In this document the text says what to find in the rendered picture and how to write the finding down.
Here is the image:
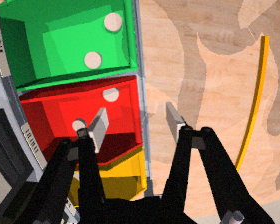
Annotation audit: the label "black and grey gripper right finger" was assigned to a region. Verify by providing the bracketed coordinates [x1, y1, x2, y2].
[152, 101, 275, 224]

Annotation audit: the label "grey metal shelf rack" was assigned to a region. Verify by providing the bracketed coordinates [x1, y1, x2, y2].
[0, 0, 162, 224]

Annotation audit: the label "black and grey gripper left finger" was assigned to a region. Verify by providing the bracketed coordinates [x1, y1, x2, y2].
[14, 107, 109, 224]

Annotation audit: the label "red bin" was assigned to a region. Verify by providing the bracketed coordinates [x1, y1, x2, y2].
[19, 75, 142, 165]

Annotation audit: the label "small grey block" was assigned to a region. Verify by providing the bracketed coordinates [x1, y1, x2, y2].
[74, 173, 79, 180]

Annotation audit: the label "beige round disc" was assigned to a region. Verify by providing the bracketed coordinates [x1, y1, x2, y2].
[103, 87, 119, 102]
[84, 51, 102, 69]
[72, 118, 87, 131]
[104, 13, 123, 32]

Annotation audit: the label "green open bin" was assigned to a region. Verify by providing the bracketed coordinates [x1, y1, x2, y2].
[0, 0, 138, 92]

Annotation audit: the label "orange bar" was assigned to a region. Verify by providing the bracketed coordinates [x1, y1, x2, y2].
[235, 36, 269, 171]

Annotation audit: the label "yellow open bin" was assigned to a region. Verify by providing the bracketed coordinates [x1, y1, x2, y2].
[68, 145, 147, 207]

